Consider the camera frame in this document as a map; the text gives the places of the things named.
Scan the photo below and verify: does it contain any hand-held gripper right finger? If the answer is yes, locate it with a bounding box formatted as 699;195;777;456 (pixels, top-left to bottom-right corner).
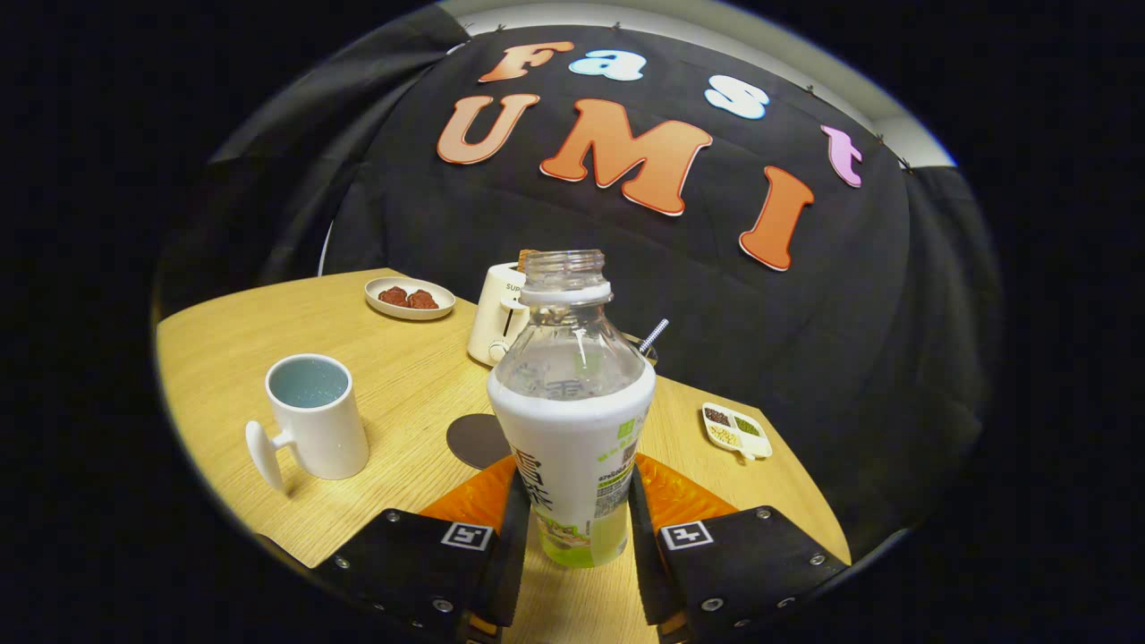
626;452;851;644

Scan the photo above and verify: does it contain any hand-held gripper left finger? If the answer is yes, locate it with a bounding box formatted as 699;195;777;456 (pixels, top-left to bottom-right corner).
313;454;533;644

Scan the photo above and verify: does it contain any dark round coaster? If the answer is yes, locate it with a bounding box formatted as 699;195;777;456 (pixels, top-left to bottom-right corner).
446;413;513;471

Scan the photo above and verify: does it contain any clear juice bottle white label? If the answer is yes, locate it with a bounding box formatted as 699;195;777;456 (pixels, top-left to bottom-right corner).
487;250;657;569

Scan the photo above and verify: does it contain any white cup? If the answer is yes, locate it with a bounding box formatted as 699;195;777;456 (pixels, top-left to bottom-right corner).
245;353;370;495

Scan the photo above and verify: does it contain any white divided bean dish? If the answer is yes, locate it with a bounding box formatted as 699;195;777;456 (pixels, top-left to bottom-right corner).
700;402;773;462

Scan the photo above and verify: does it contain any wooden table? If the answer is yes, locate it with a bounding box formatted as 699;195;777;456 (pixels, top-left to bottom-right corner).
154;267;852;644

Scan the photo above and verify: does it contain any cream toaster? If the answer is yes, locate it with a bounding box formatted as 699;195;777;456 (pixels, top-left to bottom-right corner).
467;262;533;368

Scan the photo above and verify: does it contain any white round plate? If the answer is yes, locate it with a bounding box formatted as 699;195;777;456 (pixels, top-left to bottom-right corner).
364;276;456;321

